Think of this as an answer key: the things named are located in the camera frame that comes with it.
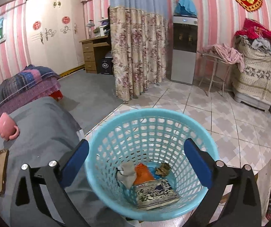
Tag desk lamp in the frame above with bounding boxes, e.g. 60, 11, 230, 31
86, 19, 95, 38

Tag white water dispenser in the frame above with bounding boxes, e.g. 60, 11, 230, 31
171, 15, 198, 85

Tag red clothes pile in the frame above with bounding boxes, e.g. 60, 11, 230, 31
234, 18, 271, 43

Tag pink piggy mug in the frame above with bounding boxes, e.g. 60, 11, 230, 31
0, 112, 20, 141

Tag patterned snack bag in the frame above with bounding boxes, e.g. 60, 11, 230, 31
135, 179, 180, 210

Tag white wardrobe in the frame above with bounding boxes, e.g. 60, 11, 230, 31
25, 0, 86, 74

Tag floral curtain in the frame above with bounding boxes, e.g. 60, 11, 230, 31
110, 6, 168, 101

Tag metal stand table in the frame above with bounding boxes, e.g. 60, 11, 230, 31
197, 51, 232, 96

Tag striped plaid blanket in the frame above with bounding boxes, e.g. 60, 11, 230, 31
0, 65, 60, 106

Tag cloth covered furniture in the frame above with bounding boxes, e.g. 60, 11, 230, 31
231, 36, 271, 112

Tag grey table cloth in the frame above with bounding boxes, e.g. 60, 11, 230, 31
0, 97, 131, 226

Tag brown phone case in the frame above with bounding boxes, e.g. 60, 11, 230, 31
0, 149, 9, 195

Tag orange plastic lid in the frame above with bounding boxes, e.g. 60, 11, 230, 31
133, 163, 154, 186

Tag black box under desk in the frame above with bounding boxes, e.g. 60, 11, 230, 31
101, 58, 113, 75

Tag light blue plastic basket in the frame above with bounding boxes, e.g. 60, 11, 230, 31
85, 108, 219, 221

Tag pink clothes on stand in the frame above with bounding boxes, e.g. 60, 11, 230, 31
202, 44, 245, 72

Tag blue cloth covered pot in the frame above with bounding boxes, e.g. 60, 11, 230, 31
174, 0, 197, 17

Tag grey cloth rag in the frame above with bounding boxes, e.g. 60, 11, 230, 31
117, 161, 137, 189

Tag wooden desk with drawers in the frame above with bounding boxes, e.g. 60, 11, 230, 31
80, 36, 111, 74

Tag bed with purple cover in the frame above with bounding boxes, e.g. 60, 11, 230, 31
0, 77, 63, 117

